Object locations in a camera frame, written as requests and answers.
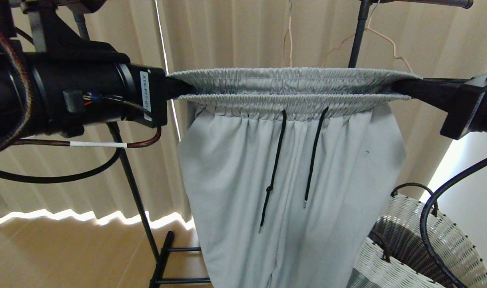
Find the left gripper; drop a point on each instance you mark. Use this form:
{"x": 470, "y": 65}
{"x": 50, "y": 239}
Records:
{"x": 95, "y": 80}

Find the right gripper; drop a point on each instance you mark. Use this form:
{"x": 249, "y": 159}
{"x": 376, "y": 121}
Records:
{"x": 479, "y": 104}

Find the pale grey shorts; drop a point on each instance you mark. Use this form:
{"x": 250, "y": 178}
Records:
{"x": 287, "y": 180}

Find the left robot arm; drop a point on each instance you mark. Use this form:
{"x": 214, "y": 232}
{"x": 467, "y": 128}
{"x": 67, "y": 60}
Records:
{"x": 3, "y": 100}

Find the black clothes rack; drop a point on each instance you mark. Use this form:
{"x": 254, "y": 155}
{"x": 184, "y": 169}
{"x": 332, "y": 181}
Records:
{"x": 135, "y": 192}

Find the pink clothes hanger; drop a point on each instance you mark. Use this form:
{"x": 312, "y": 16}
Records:
{"x": 381, "y": 36}
{"x": 290, "y": 44}

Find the white laundry basket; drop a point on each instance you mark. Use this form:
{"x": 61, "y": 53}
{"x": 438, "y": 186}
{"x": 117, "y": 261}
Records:
{"x": 455, "y": 236}

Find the beige curtain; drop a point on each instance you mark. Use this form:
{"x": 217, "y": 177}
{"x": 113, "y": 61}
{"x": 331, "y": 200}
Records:
{"x": 227, "y": 40}

